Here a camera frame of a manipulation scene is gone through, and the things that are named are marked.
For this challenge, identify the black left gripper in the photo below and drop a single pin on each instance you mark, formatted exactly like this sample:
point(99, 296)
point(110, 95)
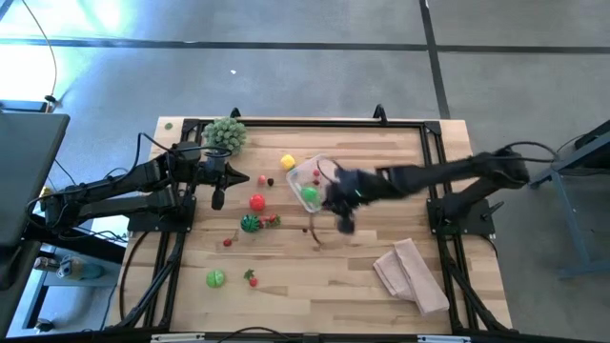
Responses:
point(214, 174)

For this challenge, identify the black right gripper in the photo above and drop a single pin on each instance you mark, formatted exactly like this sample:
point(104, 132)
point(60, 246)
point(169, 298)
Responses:
point(352, 188)

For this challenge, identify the large red toy tomato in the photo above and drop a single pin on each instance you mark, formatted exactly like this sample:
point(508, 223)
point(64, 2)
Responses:
point(257, 202)

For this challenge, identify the green toy pear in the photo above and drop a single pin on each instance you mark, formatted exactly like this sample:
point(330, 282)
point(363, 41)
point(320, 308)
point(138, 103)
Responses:
point(310, 194)

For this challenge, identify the toy watermelon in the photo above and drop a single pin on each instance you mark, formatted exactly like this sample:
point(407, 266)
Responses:
point(250, 223)

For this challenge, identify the clear plastic tupperware container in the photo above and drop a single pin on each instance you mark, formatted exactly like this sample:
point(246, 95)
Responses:
point(300, 183)

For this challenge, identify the yellow toy lemon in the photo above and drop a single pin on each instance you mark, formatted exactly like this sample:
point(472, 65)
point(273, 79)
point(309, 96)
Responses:
point(287, 162)

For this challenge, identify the red toy cherry with stem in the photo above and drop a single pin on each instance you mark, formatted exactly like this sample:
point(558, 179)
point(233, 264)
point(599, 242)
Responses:
point(227, 242)

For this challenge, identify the small tomato with green leaf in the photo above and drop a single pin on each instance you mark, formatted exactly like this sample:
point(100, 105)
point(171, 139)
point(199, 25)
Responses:
point(253, 282)

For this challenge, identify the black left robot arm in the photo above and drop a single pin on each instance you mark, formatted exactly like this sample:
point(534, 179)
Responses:
point(119, 181)

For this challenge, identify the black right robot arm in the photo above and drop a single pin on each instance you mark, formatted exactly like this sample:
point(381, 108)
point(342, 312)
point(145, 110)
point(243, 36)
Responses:
point(453, 171)

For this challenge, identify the green artificial potted plant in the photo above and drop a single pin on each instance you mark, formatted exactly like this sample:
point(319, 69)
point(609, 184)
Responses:
point(224, 135)

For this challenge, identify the green toy cabbage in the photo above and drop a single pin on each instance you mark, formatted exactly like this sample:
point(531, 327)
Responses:
point(215, 278)

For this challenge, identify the folded beige cloth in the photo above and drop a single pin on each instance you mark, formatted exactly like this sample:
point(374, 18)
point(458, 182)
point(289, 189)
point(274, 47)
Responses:
point(414, 281)

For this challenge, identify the teal plastic bottle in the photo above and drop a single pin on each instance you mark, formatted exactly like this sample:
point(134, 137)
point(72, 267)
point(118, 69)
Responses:
point(78, 270)

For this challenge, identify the dark grey desk panel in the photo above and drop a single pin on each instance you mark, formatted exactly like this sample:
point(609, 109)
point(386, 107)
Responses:
point(28, 181)

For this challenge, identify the black frame clamp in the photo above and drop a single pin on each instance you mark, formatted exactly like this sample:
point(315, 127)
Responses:
point(380, 113)
point(235, 113)

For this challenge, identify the black aluminium table frame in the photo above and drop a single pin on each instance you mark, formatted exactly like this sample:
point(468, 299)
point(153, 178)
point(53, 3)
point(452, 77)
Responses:
point(333, 123)

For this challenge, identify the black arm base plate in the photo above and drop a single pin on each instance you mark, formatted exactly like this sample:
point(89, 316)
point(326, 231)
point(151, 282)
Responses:
point(472, 225)
point(143, 225)

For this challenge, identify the grey metal bracket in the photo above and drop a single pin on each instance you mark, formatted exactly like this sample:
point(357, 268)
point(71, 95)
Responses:
point(443, 339)
point(176, 337)

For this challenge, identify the grey metal cart frame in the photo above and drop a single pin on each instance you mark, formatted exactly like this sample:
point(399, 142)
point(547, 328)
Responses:
point(574, 224)

